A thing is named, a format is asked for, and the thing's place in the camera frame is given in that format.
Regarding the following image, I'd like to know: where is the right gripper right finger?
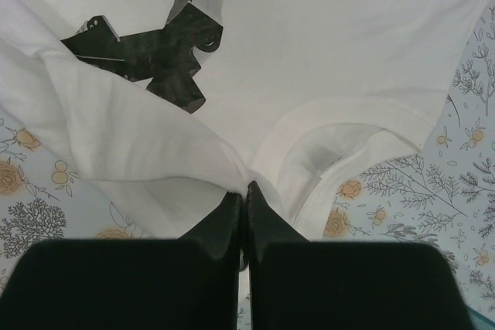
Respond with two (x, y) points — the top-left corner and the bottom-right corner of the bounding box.
(246, 183), (473, 329)

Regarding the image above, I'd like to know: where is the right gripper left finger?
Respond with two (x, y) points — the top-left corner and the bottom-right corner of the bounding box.
(1, 193), (243, 329)

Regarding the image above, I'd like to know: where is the white printed t shirt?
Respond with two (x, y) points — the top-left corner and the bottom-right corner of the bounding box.
(1, 0), (489, 239)

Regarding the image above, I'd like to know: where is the floral patterned table mat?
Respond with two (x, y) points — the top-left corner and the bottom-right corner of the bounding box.
(0, 0), (495, 330)

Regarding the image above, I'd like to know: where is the teal transparent plastic bin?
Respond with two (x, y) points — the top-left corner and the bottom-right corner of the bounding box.
(468, 308), (495, 330)

